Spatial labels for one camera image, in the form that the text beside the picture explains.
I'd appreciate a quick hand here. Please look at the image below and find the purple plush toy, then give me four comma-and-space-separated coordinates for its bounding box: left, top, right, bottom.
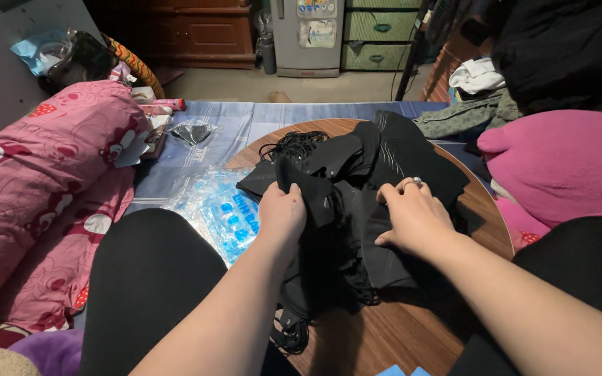
8, 329, 85, 376

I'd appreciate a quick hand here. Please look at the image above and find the clear bag with blue print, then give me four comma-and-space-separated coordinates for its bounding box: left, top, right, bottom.
164, 166, 261, 266

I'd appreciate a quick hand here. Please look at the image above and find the blue striped bed sheet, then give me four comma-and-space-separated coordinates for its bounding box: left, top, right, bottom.
74, 100, 495, 330

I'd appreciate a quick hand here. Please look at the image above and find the big pink plush toy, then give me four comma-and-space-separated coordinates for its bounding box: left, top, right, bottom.
478, 109, 602, 228

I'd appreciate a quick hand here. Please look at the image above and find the black face mask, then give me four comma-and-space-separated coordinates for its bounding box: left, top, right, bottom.
275, 154, 341, 228
361, 196, 420, 291

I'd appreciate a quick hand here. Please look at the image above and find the pile of black masks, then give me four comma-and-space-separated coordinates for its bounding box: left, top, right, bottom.
236, 110, 471, 357

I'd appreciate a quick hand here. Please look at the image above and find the person's left hand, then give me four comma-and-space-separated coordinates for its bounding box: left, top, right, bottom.
257, 182, 307, 249

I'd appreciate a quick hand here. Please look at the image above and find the pink strawberry cushion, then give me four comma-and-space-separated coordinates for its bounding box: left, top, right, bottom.
493, 196, 553, 254

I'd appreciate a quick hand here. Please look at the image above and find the small flat box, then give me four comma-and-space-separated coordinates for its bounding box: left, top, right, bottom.
143, 114, 172, 160

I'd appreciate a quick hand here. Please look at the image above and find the small clear bag with mask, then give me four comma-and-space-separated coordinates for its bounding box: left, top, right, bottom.
169, 120, 217, 146

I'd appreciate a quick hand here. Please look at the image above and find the orange patterned hoop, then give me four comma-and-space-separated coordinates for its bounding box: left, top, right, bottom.
101, 33, 166, 100

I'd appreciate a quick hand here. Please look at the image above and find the black plastic bag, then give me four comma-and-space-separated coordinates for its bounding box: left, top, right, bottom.
39, 30, 120, 96

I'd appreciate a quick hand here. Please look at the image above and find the light blue packet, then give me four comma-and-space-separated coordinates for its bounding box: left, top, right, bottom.
376, 364, 433, 376

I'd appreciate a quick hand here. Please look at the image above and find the heap of black clothing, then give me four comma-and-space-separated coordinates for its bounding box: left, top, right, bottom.
491, 0, 602, 120

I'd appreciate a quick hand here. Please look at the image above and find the white cloth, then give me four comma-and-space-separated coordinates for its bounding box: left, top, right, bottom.
448, 57, 507, 95

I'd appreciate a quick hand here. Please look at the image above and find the dark wooden cabinet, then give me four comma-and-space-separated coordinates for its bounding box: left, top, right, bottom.
83, 0, 258, 71

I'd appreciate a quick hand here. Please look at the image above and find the grey mini fridge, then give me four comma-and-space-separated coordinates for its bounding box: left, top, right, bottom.
270, 0, 345, 79

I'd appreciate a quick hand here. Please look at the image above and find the white paper card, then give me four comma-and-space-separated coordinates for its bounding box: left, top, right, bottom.
112, 130, 151, 169

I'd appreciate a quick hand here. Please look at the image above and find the pink strawberry bolster pillow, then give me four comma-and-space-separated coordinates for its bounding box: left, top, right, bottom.
0, 80, 150, 322

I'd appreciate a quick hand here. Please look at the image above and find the person's right hand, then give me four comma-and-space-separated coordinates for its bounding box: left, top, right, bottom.
374, 177, 457, 257

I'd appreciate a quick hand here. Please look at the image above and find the person's right leg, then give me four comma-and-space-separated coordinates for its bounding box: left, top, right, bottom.
447, 216, 602, 376

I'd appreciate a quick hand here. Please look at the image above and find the grey bottle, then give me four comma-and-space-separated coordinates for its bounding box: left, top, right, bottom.
260, 32, 278, 75

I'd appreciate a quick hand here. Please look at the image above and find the light blue plastic bag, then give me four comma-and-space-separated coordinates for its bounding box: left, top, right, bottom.
10, 28, 71, 77

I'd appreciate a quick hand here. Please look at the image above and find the black metal pole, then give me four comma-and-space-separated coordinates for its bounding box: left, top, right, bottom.
394, 0, 431, 102

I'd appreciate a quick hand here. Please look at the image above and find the green patterned garment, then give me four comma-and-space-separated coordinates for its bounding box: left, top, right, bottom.
413, 88, 522, 140

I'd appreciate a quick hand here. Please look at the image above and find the green drawer cabinet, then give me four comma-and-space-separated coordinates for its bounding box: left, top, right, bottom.
341, 0, 423, 72

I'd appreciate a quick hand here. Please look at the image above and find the pink strawberry blanket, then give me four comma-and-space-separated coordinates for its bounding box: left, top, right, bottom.
0, 167, 137, 348

